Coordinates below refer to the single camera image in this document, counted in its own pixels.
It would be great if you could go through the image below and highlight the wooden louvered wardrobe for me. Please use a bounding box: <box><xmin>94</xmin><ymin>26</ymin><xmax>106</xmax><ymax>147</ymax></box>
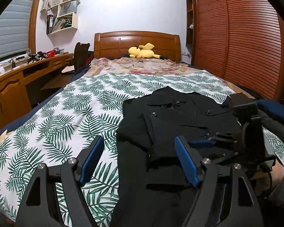
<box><xmin>186</xmin><ymin>0</ymin><xmax>284</xmax><ymax>104</ymax></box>

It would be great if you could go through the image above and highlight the black coat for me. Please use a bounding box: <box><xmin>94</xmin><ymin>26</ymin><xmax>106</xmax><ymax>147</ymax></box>
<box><xmin>111</xmin><ymin>87</ymin><xmax>251</xmax><ymax>226</ymax></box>

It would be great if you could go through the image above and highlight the yellow plush toy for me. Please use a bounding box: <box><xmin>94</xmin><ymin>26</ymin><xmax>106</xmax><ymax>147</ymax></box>
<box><xmin>128</xmin><ymin>43</ymin><xmax>161</xmax><ymax>59</ymax></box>

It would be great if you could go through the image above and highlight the palm leaf print bedsheet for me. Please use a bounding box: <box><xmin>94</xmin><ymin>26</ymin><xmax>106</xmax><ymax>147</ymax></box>
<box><xmin>0</xmin><ymin>69</ymin><xmax>284</xmax><ymax>227</ymax></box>

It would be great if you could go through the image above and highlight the right hand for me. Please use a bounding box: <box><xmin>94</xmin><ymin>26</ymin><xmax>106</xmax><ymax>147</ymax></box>
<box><xmin>251</xmin><ymin>160</ymin><xmax>284</xmax><ymax>196</ymax></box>

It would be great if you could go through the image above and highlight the wooden headboard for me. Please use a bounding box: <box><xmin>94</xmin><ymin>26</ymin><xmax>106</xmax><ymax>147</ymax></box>
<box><xmin>94</xmin><ymin>31</ymin><xmax>181</xmax><ymax>62</ymax></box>

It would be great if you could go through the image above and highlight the navy blue garment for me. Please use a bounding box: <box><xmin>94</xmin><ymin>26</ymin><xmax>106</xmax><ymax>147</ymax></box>
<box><xmin>256</xmin><ymin>100</ymin><xmax>284</xmax><ymax>125</ymax></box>

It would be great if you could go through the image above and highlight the floral quilt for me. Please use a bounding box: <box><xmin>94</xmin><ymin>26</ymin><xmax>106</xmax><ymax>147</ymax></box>
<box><xmin>84</xmin><ymin>58</ymin><xmax>198</xmax><ymax>76</ymax></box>

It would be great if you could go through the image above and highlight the red basket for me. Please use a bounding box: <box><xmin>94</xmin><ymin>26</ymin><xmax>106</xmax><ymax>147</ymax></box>
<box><xmin>45</xmin><ymin>50</ymin><xmax>57</xmax><ymax>58</ymax></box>

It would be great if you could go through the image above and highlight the dark wooden chair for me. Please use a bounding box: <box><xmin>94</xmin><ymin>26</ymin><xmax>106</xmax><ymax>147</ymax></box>
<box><xmin>72</xmin><ymin>42</ymin><xmax>90</xmax><ymax>71</ymax></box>

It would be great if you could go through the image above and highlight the wooden desk cabinet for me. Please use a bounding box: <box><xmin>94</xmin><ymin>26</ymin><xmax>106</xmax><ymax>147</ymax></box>
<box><xmin>0</xmin><ymin>53</ymin><xmax>73</xmax><ymax>130</ymax></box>

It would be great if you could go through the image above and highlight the white wall shelf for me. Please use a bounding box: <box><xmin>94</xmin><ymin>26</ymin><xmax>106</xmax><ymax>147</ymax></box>
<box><xmin>41</xmin><ymin>0</ymin><xmax>80</xmax><ymax>35</ymax></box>

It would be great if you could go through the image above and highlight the grey window blind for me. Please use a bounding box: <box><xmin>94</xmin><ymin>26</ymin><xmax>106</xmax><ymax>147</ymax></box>
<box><xmin>0</xmin><ymin>0</ymin><xmax>34</xmax><ymax>58</ymax></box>

